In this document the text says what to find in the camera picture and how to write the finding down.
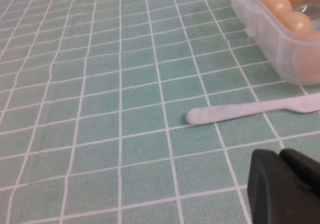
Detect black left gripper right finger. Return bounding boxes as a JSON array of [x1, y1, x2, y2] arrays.
[[278, 147, 320, 197]]

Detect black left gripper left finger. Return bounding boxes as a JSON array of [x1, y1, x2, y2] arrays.
[[246, 148, 320, 224]]

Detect transparent plastic egg box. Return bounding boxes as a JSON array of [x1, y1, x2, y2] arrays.
[[229, 0, 320, 86]]

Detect pink plastic knife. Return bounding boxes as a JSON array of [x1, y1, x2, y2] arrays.
[[186, 93, 320, 125]]

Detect green checkered tablecloth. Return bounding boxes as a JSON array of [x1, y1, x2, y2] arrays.
[[0, 0, 320, 224]]

